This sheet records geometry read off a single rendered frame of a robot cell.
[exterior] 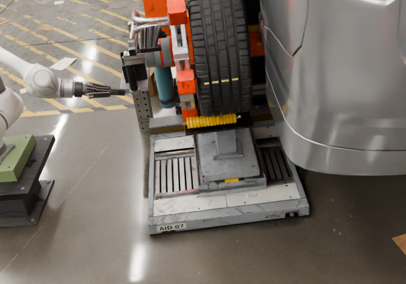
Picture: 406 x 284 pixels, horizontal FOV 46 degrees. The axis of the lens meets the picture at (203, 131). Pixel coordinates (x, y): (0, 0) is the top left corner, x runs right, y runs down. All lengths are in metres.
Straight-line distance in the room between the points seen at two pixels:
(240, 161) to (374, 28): 1.43
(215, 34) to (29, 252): 1.48
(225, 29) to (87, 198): 1.36
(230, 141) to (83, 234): 0.92
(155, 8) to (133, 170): 0.97
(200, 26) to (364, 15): 0.88
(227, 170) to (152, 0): 1.01
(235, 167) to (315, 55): 1.26
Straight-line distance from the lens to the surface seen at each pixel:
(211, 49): 1.97
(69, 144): 3.34
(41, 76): 2.12
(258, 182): 2.54
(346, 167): 1.60
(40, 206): 2.89
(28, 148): 2.80
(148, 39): 2.07
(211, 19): 2.00
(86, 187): 2.93
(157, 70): 2.45
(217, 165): 2.53
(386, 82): 1.34
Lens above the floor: 1.84
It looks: 35 degrees down
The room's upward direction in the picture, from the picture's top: 7 degrees counter-clockwise
